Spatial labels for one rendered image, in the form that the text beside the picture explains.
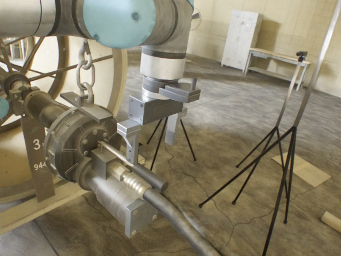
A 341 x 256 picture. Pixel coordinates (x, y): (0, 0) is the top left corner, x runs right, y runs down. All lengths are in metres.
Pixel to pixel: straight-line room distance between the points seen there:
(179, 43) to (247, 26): 7.62
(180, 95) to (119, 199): 0.39
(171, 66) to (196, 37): 9.65
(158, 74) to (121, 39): 0.15
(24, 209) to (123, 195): 1.09
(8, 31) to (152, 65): 0.24
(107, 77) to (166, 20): 1.70
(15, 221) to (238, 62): 7.55
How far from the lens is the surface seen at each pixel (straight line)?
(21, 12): 0.35
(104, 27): 0.33
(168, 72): 0.44
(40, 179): 1.60
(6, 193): 1.85
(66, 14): 0.39
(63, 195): 1.72
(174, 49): 0.43
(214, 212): 1.95
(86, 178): 0.81
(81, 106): 0.75
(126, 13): 0.31
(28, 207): 1.70
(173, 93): 0.43
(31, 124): 1.39
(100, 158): 0.71
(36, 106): 1.10
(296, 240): 2.07
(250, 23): 8.02
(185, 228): 0.59
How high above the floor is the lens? 1.37
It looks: 27 degrees down
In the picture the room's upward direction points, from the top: 9 degrees clockwise
